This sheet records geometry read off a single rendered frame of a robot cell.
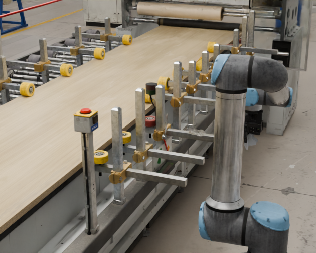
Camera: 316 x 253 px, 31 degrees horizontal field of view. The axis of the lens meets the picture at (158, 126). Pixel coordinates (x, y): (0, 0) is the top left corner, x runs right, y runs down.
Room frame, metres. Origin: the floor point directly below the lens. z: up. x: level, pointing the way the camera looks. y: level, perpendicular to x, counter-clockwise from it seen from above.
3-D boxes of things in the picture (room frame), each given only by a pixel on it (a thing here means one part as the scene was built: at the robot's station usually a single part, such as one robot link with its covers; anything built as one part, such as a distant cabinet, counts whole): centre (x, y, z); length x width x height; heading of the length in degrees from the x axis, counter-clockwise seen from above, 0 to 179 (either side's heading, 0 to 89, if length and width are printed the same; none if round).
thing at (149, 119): (2.80, 0.04, 0.85); 0.08 x 0.08 x 0.11
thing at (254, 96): (2.49, -0.43, 1.14); 0.12 x 0.12 x 0.09; 73
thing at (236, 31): (4.12, -0.58, 0.86); 0.04 x 0.04 x 0.48; 68
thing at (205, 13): (5.12, -0.39, 1.05); 1.43 x 0.12 x 0.12; 68
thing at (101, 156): (2.35, 0.26, 0.85); 0.08 x 0.08 x 0.11
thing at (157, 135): (2.76, -0.02, 0.85); 0.14 x 0.06 x 0.05; 158
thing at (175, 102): (2.99, -0.11, 0.95); 0.14 x 0.06 x 0.05; 158
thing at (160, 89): (2.73, -0.01, 0.87); 0.04 x 0.04 x 0.48; 68
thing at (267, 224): (1.90, -0.42, 0.79); 0.17 x 0.15 x 0.18; 73
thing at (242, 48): (4.14, -0.64, 0.95); 0.50 x 0.04 x 0.04; 68
